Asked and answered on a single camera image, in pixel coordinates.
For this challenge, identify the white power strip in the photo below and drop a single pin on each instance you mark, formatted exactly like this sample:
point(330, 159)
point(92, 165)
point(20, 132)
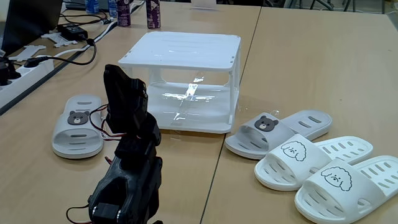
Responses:
point(28, 79)

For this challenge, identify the grey bear slipper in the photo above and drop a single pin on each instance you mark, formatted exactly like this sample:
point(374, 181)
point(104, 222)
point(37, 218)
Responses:
point(77, 146)
point(270, 137)

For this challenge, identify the white card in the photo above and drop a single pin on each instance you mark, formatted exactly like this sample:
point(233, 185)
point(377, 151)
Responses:
point(203, 3)

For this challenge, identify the black power adapter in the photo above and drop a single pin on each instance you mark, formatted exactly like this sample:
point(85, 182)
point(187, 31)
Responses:
point(72, 31)

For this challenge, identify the blue labelled bottle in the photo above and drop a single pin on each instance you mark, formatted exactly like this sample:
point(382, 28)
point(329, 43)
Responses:
point(92, 6)
point(112, 7)

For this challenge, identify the white dog slipper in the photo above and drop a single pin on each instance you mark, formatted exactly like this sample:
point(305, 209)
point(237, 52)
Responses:
point(342, 199)
point(289, 165)

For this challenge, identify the clear tape piece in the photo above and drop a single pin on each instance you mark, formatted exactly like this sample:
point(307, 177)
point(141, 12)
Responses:
point(275, 111)

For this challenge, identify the black monitor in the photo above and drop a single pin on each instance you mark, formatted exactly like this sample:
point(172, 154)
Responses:
point(31, 21)

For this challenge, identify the black plug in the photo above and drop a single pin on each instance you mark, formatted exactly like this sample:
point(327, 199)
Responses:
point(4, 74)

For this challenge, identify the black chair base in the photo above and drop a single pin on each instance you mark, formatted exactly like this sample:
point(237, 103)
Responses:
point(275, 2)

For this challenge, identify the white two-shelf shoe rack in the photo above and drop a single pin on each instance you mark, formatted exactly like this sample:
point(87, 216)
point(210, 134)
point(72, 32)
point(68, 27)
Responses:
point(186, 49)

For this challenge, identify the purple drink can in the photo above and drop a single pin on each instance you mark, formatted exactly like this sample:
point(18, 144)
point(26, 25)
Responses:
point(153, 15)
point(123, 14)

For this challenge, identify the white flat plastic bracket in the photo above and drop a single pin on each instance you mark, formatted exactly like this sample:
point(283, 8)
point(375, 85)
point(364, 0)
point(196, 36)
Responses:
point(59, 39)
point(26, 52)

